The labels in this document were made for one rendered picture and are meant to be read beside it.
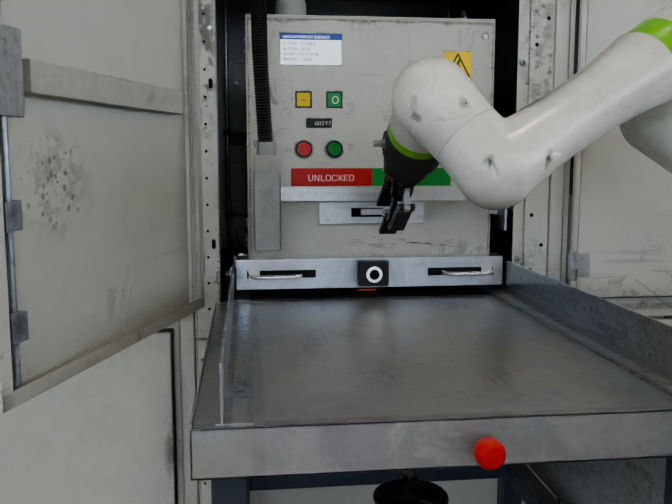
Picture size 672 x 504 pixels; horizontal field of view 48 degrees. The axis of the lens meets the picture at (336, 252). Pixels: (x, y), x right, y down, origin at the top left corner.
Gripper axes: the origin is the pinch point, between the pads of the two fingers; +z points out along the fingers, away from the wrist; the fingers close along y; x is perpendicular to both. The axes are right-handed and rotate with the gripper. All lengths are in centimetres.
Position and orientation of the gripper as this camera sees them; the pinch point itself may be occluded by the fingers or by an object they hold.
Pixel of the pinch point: (388, 210)
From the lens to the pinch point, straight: 134.5
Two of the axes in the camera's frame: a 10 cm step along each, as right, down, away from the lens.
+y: 0.6, 9.2, -3.8
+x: 9.9, -0.1, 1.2
